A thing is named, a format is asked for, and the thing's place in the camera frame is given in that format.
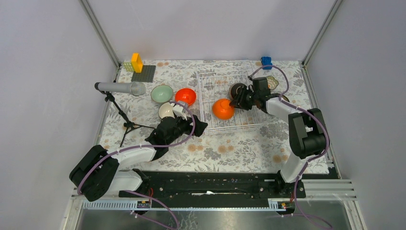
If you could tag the silver microphone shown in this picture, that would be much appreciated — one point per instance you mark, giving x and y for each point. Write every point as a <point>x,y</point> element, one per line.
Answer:
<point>132,88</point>

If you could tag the mint green bowl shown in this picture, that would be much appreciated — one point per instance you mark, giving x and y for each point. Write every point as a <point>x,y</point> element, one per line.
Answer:
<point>162,94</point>

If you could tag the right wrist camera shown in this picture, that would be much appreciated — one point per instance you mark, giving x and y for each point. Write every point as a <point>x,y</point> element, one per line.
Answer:
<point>251,82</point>

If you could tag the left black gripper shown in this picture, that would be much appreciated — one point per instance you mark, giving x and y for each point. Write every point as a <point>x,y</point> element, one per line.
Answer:
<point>189,120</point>

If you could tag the blue building block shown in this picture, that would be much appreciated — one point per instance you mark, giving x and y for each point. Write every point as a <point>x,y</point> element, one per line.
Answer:
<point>266,63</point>

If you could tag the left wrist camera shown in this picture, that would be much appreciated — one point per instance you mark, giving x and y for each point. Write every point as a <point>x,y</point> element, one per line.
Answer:
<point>179,111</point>

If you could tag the yellow building block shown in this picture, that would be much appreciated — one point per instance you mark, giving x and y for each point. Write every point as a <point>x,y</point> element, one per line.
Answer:
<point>136,62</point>

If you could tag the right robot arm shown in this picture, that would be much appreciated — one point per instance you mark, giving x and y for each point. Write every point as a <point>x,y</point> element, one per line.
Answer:
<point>308,137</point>

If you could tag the black bowl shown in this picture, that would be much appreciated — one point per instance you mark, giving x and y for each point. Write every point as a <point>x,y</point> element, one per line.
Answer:
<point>233,90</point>

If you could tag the orange bowl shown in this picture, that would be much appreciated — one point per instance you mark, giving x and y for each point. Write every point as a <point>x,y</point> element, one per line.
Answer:
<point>186,95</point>
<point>222,109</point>

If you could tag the grey building baseplate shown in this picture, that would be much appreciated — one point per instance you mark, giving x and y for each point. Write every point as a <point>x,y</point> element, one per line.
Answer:
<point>146,75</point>

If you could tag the small white floral bowl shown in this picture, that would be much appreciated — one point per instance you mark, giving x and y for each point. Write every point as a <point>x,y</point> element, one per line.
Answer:
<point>272,82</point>

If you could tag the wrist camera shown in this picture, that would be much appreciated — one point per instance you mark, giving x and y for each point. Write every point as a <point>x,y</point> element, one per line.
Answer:
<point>179,111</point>
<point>251,82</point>

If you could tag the light green building block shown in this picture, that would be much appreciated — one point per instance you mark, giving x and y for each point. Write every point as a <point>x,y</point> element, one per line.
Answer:
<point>128,66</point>

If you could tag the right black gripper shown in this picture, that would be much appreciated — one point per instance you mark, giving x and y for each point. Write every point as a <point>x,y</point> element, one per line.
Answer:
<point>239,101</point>

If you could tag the teal and white bowl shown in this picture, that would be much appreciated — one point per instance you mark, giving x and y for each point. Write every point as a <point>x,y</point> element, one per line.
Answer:
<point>166,110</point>

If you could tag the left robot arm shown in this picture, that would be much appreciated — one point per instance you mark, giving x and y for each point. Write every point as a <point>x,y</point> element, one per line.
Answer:
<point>99,171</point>

